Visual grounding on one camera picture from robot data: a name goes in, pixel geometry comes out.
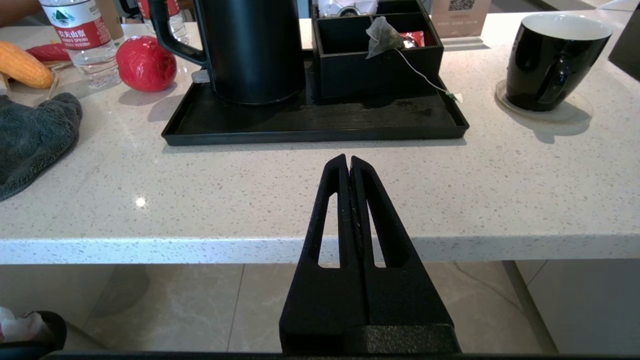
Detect yellow toy corn cob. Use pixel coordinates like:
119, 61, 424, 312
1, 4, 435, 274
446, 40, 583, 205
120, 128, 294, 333
0, 40, 56, 90

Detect black compartment organizer box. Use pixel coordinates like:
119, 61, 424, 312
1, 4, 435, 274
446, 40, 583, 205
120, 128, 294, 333
310, 0, 445, 106

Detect black tissue box white lid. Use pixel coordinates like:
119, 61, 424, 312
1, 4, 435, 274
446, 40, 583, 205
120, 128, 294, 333
607, 4, 640, 82

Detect pyramid tea bag with string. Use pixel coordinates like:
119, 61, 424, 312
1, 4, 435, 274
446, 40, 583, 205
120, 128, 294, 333
365, 16, 464, 104

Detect black mug white inside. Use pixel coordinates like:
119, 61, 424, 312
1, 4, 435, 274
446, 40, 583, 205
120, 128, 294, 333
506, 13, 614, 112

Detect red toy apple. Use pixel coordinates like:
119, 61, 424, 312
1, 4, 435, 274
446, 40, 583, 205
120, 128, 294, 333
116, 35, 178, 93

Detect white sachets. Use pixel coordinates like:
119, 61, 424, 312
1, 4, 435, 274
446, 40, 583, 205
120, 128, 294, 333
318, 0, 379, 18

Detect grey fluffy towel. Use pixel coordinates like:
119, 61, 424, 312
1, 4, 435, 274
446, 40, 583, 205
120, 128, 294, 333
0, 92, 83, 202

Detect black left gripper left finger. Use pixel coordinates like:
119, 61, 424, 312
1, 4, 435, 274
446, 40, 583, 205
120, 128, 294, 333
279, 154, 371, 354

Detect water bottle white band label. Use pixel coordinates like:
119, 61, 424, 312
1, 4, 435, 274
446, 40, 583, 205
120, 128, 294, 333
136, 0, 191, 46

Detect black waste bin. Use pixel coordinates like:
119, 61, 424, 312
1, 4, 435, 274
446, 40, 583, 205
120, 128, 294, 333
0, 306, 68, 360

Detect QR code sign stand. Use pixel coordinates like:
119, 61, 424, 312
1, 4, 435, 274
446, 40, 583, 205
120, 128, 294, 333
431, 0, 492, 52

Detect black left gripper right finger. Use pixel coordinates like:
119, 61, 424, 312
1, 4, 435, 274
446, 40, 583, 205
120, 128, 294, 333
350, 156, 462, 354

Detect clear glass coaster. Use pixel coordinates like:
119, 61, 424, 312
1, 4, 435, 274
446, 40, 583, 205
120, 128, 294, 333
495, 79, 594, 124

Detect water bottle mountain logo label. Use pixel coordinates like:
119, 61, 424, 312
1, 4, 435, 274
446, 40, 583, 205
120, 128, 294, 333
39, 0, 123, 90

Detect black electric kettle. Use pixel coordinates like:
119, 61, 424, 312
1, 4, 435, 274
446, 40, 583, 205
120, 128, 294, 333
148, 0, 307, 106

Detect red sachet packet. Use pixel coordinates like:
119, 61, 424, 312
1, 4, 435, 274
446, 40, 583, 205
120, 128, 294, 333
398, 31, 426, 49

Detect black serving tray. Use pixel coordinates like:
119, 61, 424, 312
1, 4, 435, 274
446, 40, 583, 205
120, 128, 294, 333
161, 49, 470, 147

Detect red toy chili pepper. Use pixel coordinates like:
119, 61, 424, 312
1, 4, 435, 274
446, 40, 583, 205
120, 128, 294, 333
26, 43, 72, 63

